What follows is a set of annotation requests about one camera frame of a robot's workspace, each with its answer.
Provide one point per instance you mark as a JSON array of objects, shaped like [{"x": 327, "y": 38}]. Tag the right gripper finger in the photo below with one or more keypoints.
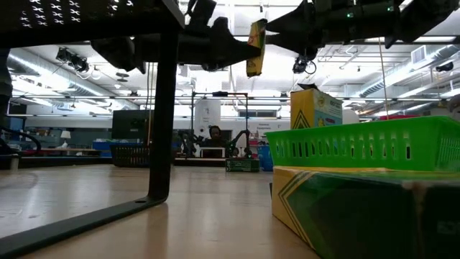
[
  {"x": 294, "y": 21},
  {"x": 302, "y": 45}
]

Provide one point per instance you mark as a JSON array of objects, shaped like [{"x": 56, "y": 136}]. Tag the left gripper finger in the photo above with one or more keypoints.
[{"x": 230, "y": 46}]

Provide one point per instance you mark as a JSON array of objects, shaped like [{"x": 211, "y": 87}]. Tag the slim yellow green crayon box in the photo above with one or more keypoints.
[{"x": 256, "y": 57}]

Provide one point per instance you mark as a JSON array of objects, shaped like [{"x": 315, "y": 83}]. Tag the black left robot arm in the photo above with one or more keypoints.
[{"x": 118, "y": 50}]

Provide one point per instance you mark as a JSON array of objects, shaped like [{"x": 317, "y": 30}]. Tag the black background robot arm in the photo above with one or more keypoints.
[
  {"x": 188, "y": 142},
  {"x": 239, "y": 142}
]

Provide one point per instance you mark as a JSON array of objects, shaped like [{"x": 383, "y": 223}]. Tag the white background panel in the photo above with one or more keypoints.
[{"x": 207, "y": 113}]

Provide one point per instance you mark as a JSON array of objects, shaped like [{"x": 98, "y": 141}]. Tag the black perforated metal shelf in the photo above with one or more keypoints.
[{"x": 163, "y": 126}]

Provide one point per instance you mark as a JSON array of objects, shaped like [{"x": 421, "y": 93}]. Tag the white light bulb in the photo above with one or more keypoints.
[{"x": 350, "y": 118}]

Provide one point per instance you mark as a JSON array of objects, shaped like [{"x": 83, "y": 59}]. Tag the person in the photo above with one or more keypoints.
[{"x": 215, "y": 135}]

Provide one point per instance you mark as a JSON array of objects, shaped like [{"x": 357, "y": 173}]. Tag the black monitor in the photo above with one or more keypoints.
[{"x": 129, "y": 124}]

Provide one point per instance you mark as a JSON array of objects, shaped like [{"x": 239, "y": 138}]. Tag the black ceiling fixture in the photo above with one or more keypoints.
[{"x": 445, "y": 66}]

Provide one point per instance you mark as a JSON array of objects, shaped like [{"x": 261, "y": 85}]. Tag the green plastic basket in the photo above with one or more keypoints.
[{"x": 359, "y": 151}]

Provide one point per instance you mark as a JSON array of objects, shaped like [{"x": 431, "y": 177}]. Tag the black plastic basket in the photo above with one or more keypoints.
[{"x": 129, "y": 155}]

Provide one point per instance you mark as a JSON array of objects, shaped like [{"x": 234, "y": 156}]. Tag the small background table lamp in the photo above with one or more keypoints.
[{"x": 65, "y": 134}]

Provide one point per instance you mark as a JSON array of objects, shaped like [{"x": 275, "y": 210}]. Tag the yellow Crayola 24 crayon box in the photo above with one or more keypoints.
[{"x": 359, "y": 216}]

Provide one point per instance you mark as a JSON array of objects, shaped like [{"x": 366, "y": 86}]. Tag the black overhead camera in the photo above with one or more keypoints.
[{"x": 300, "y": 66}]

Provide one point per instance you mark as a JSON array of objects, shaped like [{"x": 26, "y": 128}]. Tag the black background rig frame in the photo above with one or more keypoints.
[{"x": 219, "y": 94}]

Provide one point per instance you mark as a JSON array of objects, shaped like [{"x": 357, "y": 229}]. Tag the black ceiling camera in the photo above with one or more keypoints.
[{"x": 73, "y": 61}]

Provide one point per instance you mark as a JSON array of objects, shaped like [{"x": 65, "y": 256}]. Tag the white cylinder post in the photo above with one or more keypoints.
[{"x": 14, "y": 163}]

